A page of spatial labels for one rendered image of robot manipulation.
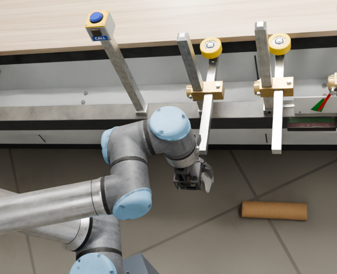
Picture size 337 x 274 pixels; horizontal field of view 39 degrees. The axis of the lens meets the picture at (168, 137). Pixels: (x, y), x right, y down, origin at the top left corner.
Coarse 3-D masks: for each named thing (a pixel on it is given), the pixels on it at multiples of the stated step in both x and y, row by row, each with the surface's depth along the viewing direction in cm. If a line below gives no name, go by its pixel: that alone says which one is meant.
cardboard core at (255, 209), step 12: (252, 204) 226; (264, 204) 224; (276, 204) 223; (288, 204) 222; (300, 204) 220; (252, 216) 226; (264, 216) 224; (276, 216) 222; (288, 216) 221; (300, 216) 219
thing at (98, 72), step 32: (0, 64) 214; (32, 64) 210; (64, 64) 207; (96, 64) 203; (128, 64) 200; (160, 64) 197; (224, 64) 191; (256, 64) 188; (288, 64) 185; (320, 64) 182
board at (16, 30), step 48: (0, 0) 224; (48, 0) 215; (96, 0) 206; (144, 0) 198; (192, 0) 191; (240, 0) 184; (288, 0) 178; (336, 0) 172; (0, 48) 205; (48, 48) 197; (96, 48) 193
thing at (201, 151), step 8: (216, 64) 179; (208, 72) 177; (216, 72) 179; (208, 80) 175; (208, 96) 171; (208, 104) 169; (208, 112) 167; (208, 120) 165; (200, 128) 164; (208, 128) 164; (208, 136) 164; (200, 144) 161; (200, 152) 161
